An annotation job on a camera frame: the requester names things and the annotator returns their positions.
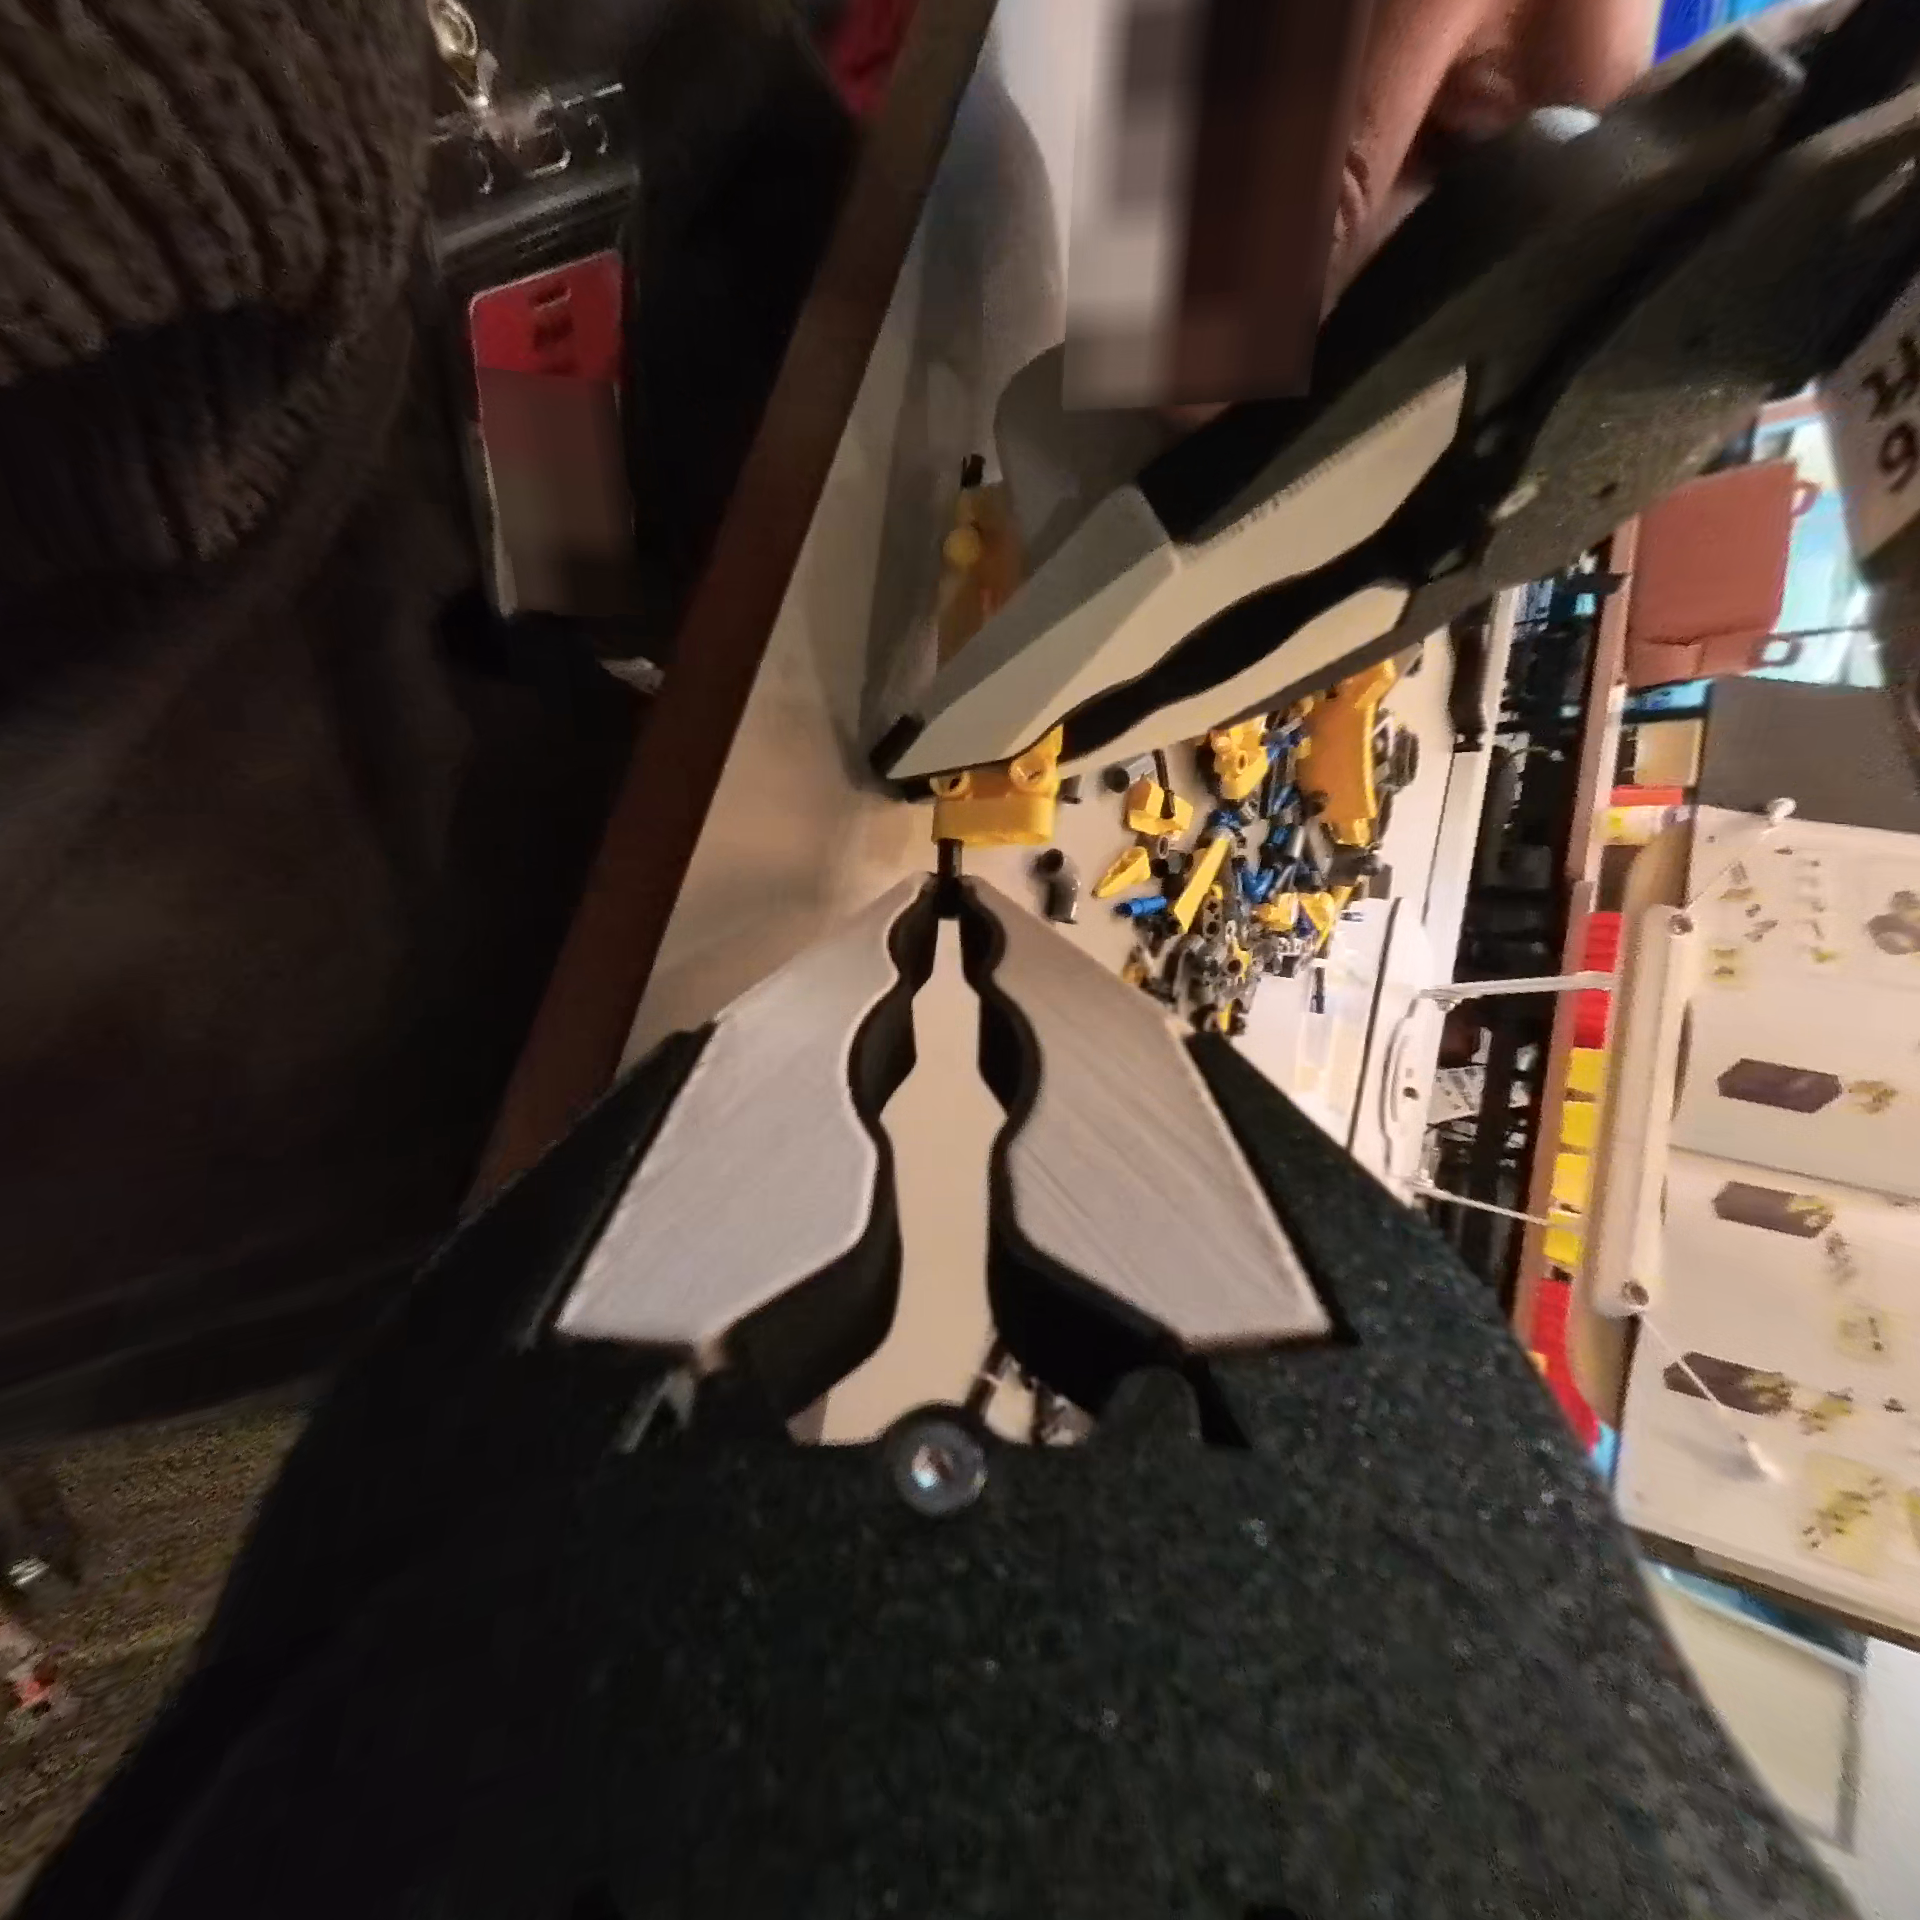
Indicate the red yellow parts drawers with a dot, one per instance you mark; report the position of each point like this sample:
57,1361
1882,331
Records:
1575,1124

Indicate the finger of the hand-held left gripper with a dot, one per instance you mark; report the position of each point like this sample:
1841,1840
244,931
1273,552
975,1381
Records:
1051,660
1244,683

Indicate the open instruction booklet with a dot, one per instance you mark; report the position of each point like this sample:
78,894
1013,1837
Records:
1785,1201

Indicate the red white badge card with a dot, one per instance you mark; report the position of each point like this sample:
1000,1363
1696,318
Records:
549,405

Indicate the person's dark trousers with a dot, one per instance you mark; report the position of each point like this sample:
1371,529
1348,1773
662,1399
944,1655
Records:
300,901

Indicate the grey elbow piece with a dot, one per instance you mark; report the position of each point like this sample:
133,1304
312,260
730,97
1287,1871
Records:
1060,888

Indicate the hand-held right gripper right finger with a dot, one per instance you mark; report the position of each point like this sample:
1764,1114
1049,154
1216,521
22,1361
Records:
1154,1185

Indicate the person's left hand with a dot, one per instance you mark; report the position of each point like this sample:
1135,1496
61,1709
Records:
1440,91

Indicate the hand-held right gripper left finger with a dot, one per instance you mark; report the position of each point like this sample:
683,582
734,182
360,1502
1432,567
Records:
734,1201

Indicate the pile of mixed toy bricks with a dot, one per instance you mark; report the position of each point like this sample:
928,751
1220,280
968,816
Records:
1231,884

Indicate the yellow panel brick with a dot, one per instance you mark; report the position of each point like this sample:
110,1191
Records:
998,810

